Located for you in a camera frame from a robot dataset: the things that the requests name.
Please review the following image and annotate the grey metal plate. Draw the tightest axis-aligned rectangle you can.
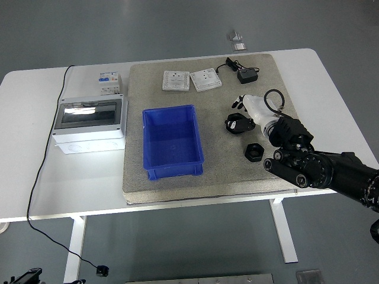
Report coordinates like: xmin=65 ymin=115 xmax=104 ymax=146
xmin=126 ymin=273 xmax=275 ymax=284

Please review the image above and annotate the black power adapter with cord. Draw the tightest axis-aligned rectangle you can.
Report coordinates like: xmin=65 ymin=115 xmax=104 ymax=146
xmin=215 ymin=56 xmax=260 ymax=85

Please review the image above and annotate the long black cable with plug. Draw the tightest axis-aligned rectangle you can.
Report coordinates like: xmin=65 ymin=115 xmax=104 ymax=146
xmin=26 ymin=64 xmax=110 ymax=278

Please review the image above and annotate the white ribbed socket panel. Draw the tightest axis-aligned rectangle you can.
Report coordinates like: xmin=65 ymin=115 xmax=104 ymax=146
xmin=161 ymin=70 xmax=191 ymax=92

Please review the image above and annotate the white smooth socket panel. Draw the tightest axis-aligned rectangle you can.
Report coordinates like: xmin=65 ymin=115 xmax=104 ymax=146
xmin=189 ymin=67 xmax=223 ymax=93

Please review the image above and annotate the small grey floor plate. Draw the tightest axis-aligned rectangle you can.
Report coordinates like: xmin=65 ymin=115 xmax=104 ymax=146
xmin=296 ymin=269 xmax=323 ymax=284

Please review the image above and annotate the white table leg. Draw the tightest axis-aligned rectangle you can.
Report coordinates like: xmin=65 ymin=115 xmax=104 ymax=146
xmin=63 ymin=215 xmax=88 ymax=283
xmin=268 ymin=197 xmax=299 ymax=264

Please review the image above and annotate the grey-brown mat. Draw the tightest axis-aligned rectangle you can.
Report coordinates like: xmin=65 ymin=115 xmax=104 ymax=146
xmin=121 ymin=53 xmax=300 ymax=205

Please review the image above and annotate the white blue circuit breaker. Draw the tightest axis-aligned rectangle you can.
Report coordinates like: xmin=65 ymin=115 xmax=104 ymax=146
xmin=98 ymin=72 xmax=123 ymax=96

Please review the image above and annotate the blue plastic box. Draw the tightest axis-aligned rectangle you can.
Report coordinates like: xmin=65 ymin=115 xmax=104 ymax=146
xmin=142 ymin=104 xmax=205 ymax=181

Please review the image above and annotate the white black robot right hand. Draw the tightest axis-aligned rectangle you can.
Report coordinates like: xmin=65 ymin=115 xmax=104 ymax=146
xmin=225 ymin=93 xmax=281 ymax=135

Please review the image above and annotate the grey electrical distribution box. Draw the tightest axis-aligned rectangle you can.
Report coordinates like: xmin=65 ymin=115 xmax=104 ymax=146
xmin=52 ymin=93 xmax=129 ymax=154

